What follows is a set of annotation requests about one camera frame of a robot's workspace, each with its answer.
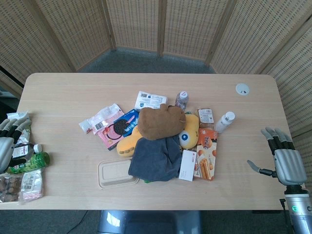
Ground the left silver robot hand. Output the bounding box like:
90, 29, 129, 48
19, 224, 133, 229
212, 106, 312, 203
0, 117, 35, 174

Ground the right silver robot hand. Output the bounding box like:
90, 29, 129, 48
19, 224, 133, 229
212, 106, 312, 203
247, 126, 308, 186

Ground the small clear white sachet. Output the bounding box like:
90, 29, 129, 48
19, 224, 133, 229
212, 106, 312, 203
78, 117, 95, 135

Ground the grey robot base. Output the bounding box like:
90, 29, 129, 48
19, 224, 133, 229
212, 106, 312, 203
97, 210, 203, 234

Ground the pink cookie package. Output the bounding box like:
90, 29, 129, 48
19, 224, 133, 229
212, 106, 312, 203
91, 103, 125, 137

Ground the dark bottle with white cap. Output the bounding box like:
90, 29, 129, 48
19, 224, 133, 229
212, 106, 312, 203
11, 143, 43, 159

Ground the green tea bottle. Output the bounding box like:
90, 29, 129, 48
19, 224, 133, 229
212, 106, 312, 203
6, 151, 51, 175

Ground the bag of brown snack balls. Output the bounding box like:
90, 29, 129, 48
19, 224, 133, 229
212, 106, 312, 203
0, 173, 24, 203

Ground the clear zip bag with label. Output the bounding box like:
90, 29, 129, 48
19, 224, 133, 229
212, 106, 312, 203
18, 168, 45, 206

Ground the white plastic bottle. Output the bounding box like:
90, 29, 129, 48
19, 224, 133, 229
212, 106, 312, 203
214, 111, 236, 134

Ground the orange egg roll box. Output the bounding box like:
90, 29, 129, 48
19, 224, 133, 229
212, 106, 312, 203
193, 128, 218, 181

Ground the white cardboard box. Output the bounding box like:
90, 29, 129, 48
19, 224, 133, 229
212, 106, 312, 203
178, 149, 197, 182

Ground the yellow plush toy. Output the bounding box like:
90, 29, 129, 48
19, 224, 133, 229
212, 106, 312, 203
116, 113, 200, 157

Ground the beige lidded food container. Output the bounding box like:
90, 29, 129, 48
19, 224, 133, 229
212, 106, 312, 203
97, 157, 140, 190

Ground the pink and blue cookie box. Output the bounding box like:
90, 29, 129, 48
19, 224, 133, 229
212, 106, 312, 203
99, 108, 141, 152

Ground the clear water bottle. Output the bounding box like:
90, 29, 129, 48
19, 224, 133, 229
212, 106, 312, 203
175, 90, 190, 110

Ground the grey towel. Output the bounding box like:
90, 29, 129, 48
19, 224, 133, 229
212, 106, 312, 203
128, 135, 184, 182

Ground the brown plush toy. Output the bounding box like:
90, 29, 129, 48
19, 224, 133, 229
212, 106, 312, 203
137, 103, 187, 142

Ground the wicker folding screen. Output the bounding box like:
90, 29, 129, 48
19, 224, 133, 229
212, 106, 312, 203
0, 0, 312, 176

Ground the white table cable grommet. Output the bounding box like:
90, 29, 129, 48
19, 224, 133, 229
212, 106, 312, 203
235, 83, 251, 97

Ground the black floor cable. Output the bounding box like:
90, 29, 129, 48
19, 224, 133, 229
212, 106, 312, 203
65, 210, 89, 234

